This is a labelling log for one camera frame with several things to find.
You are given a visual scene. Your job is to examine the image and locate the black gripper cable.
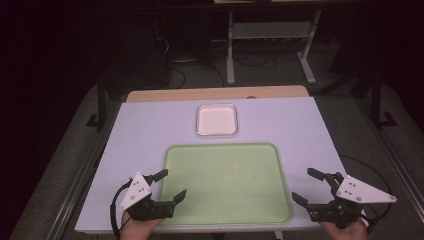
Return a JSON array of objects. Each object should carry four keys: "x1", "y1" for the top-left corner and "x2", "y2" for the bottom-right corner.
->
[
  {"x1": 339, "y1": 154, "x2": 394, "y2": 226},
  {"x1": 110, "y1": 179, "x2": 134, "y2": 240}
]

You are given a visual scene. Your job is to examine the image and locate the wooden table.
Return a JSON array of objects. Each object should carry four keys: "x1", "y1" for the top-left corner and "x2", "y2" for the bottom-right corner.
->
[{"x1": 125, "y1": 84, "x2": 310, "y2": 104}]

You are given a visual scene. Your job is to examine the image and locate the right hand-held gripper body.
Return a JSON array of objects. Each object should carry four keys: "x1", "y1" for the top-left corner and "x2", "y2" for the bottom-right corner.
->
[{"x1": 311, "y1": 175, "x2": 398, "y2": 230}]

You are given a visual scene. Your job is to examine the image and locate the white metal stand frame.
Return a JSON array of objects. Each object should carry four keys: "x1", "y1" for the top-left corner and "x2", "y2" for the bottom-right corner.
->
[{"x1": 225, "y1": 8, "x2": 323, "y2": 86}]

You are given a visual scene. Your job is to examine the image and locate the metal floor rail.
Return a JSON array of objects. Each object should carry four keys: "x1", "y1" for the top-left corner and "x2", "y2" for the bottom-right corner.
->
[
  {"x1": 355, "y1": 98, "x2": 424, "y2": 214},
  {"x1": 45, "y1": 99, "x2": 122, "y2": 240}
]

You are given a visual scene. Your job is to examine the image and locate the black floor cable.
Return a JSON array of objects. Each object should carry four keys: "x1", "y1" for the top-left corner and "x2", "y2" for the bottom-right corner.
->
[
  {"x1": 232, "y1": 51, "x2": 278, "y2": 70},
  {"x1": 171, "y1": 62, "x2": 226, "y2": 89}
]

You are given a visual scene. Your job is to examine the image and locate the person's right hand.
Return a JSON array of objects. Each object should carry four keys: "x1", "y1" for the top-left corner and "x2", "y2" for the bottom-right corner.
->
[{"x1": 319, "y1": 217, "x2": 370, "y2": 240}]

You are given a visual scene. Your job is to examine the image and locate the person's left hand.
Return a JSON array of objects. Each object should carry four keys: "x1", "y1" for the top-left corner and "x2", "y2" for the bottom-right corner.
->
[{"x1": 119, "y1": 211, "x2": 165, "y2": 240}]

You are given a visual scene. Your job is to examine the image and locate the white square dish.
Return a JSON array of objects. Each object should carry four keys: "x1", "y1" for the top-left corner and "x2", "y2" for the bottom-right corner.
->
[{"x1": 195, "y1": 103, "x2": 239, "y2": 137}]

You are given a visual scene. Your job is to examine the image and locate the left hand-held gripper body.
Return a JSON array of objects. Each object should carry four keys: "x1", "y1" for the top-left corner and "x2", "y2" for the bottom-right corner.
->
[{"x1": 119, "y1": 172, "x2": 164, "y2": 222}]

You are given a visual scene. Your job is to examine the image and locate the green tray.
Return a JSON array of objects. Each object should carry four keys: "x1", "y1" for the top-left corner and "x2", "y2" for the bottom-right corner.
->
[{"x1": 158, "y1": 142, "x2": 294, "y2": 227}]

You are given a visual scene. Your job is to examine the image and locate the black metal stand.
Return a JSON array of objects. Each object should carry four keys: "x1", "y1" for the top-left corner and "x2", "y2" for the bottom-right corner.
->
[
  {"x1": 85, "y1": 75, "x2": 110, "y2": 130},
  {"x1": 370, "y1": 70, "x2": 399, "y2": 130}
]

